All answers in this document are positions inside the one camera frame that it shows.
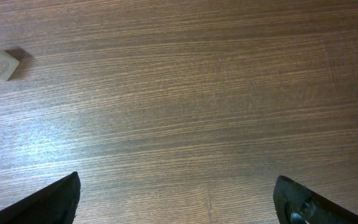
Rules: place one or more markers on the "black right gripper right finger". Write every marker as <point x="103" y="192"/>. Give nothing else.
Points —
<point x="295" y="203"/>

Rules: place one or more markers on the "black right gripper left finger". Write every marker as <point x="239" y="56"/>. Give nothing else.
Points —
<point x="54" y="204"/>

